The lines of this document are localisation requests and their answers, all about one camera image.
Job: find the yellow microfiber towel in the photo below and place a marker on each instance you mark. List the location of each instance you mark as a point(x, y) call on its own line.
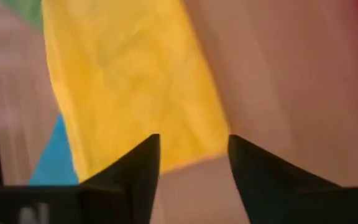
point(129, 77)

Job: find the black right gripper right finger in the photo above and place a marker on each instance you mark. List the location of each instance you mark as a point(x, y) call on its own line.
point(275, 193)

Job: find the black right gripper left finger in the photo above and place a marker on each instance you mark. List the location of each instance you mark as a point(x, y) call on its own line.
point(129, 193)

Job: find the bright green microfiber towel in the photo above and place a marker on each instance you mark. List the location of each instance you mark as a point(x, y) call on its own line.
point(26, 9)

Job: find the teal microfiber towel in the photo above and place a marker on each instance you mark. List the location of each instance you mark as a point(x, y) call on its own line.
point(56, 161)

